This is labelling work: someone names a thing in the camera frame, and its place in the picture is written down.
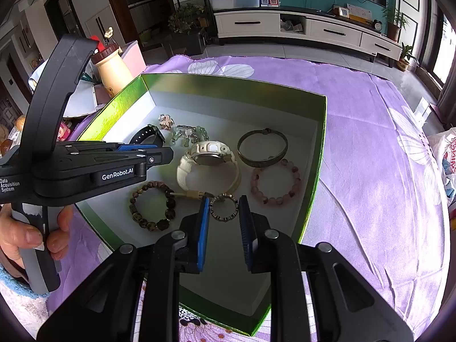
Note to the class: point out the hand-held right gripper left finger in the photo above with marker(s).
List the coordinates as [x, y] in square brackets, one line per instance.
[203, 231]

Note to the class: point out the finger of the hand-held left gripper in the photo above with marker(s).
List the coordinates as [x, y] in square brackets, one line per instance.
[137, 146]
[156, 156]

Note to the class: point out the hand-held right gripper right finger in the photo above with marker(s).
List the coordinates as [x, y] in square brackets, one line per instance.
[245, 235]

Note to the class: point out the green cardboard box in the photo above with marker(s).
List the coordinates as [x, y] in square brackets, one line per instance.
[217, 121]

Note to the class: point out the person's left forearm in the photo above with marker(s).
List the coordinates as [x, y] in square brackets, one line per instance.
[14, 302]

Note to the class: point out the person's left hand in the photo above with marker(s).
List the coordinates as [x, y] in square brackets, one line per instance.
[21, 238]

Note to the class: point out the black wrist watch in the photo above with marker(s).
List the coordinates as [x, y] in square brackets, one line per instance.
[142, 135]

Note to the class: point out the flower brooch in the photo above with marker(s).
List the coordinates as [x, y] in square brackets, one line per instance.
[167, 121]

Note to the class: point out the white paper sheet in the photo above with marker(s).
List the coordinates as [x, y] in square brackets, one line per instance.
[85, 103]

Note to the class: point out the cream wrist watch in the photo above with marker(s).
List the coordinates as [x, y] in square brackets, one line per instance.
[208, 151]

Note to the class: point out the metal bangle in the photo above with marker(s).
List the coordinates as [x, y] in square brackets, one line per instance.
[262, 162]

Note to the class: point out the bottle-shaped pen holder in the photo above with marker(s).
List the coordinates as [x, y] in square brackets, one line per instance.
[110, 71]

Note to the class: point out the pink box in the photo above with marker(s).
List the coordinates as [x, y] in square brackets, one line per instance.
[133, 58]

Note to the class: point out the white figurine pen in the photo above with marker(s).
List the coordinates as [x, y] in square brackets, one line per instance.
[109, 34]

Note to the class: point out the large potted plant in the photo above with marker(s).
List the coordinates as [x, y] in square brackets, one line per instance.
[185, 21]

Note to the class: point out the purple floral tablecloth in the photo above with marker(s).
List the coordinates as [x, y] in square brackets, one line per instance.
[374, 185]

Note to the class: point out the white plastic bag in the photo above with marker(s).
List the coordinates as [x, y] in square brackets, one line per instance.
[441, 164]

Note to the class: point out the white tv cabinet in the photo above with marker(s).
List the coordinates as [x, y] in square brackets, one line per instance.
[331, 34]

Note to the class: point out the small wooden clock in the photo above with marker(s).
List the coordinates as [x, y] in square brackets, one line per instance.
[342, 11]

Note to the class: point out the small potted plant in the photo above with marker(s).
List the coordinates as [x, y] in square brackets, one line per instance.
[404, 58]

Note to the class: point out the black alarm clock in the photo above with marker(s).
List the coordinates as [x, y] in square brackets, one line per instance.
[378, 26]

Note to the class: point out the desk calendar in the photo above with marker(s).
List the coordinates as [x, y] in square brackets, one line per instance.
[359, 12]

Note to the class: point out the potted plant in brown pot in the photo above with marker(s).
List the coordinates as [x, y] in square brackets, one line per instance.
[393, 30]

